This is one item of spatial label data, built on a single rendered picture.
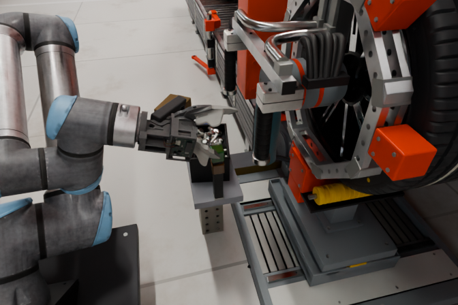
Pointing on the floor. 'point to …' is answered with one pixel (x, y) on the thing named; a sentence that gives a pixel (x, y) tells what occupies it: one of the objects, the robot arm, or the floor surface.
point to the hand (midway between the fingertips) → (229, 133)
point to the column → (211, 219)
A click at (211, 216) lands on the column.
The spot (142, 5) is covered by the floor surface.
